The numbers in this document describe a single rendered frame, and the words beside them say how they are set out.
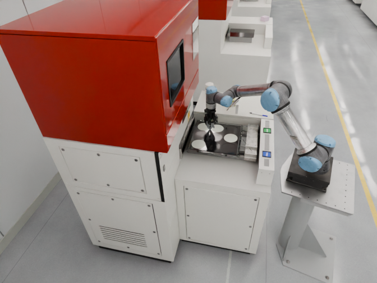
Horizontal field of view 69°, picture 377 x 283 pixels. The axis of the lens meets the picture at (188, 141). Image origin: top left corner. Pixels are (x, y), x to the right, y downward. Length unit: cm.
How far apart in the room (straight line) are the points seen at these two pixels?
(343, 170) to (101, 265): 196
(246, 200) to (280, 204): 101
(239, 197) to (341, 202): 60
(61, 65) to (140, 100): 38
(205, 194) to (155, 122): 76
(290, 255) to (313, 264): 18
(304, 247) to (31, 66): 230
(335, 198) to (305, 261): 81
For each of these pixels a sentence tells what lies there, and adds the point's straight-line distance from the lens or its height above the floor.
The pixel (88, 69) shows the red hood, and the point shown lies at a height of 166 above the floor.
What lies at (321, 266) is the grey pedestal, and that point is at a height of 1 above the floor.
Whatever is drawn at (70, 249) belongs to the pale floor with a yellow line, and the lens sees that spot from 271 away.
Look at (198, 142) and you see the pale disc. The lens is 198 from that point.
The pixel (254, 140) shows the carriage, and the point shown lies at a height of 88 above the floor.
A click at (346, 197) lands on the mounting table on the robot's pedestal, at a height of 82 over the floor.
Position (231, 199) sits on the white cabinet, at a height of 71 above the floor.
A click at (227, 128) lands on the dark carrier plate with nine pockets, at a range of 213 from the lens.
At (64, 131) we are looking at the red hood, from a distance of 163.
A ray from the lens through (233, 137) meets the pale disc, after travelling 203.
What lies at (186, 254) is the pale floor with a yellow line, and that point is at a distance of 245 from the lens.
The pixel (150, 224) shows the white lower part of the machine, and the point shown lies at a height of 54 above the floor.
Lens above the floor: 216
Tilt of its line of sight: 39 degrees down
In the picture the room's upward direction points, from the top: 2 degrees counter-clockwise
